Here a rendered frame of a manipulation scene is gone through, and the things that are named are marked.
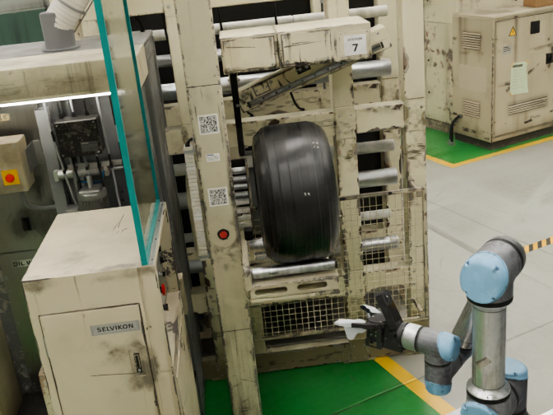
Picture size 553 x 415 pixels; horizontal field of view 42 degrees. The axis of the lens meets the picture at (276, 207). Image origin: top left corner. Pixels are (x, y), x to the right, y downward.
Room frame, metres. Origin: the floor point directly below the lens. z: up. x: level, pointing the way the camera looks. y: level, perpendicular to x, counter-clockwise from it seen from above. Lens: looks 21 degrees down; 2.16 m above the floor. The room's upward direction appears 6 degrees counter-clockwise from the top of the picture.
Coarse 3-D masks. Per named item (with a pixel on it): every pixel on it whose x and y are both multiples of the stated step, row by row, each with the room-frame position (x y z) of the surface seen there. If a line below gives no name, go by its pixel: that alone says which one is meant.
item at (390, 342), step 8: (368, 320) 1.83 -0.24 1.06; (376, 320) 1.80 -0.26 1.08; (384, 320) 1.80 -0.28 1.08; (376, 328) 1.79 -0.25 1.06; (384, 328) 1.79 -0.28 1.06; (400, 328) 1.75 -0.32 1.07; (368, 336) 1.81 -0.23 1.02; (376, 336) 1.78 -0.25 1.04; (384, 336) 1.79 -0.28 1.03; (392, 336) 1.78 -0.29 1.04; (400, 336) 1.74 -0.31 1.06; (368, 344) 1.80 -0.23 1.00; (384, 344) 1.78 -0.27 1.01; (392, 344) 1.77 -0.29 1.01; (400, 344) 1.74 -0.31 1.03
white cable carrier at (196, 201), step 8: (184, 144) 2.65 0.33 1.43; (192, 144) 2.65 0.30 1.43; (192, 160) 2.61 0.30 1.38; (192, 168) 2.60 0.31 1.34; (192, 176) 2.60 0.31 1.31; (192, 184) 2.60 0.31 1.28; (192, 192) 2.60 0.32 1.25; (192, 200) 2.60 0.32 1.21; (200, 200) 2.63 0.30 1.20; (200, 208) 2.61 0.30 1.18; (200, 216) 2.61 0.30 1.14; (200, 224) 2.61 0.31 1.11; (200, 232) 2.60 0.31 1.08; (200, 240) 2.60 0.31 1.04; (200, 248) 2.60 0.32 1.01
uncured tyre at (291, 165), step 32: (288, 128) 2.66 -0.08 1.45; (320, 128) 2.69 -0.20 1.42; (256, 160) 2.56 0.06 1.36; (288, 160) 2.50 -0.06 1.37; (320, 160) 2.50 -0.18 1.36; (256, 192) 2.88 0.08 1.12; (288, 192) 2.44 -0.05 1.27; (320, 192) 2.44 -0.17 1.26; (288, 224) 2.42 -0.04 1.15; (320, 224) 2.42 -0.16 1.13; (288, 256) 2.48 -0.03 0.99; (320, 256) 2.51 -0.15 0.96
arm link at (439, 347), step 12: (420, 336) 1.71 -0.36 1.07; (432, 336) 1.69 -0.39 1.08; (444, 336) 1.68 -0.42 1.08; (456, 336) 1.68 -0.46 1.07; (420, 348) 1.70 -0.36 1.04; (432, 348) 1.67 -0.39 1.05; (444, 348) 1.65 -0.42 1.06; (456, 348) 1.67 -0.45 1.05; (432, 360) 1.67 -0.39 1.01; (444, 360) 1.66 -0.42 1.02
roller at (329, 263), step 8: (280, 264) 2.56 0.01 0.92; (288, 264) 2.55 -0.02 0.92; (296, 264) 2.55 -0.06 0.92; (304, 264) 2.54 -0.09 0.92; (312, 264) 2.54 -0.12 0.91; (320, 264) 2.54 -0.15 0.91; (328, 264) 2.54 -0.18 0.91; (336, 264) 2.54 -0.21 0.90; (256, 272) 2.53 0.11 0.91; (264, 272) 2.53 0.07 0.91; (272, 272) 2.53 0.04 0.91; (280, 272) 2.53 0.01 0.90; (288, 272) 2.53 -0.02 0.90; (296, 272) 2.54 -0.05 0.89; (304, 272) 2.54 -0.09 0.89
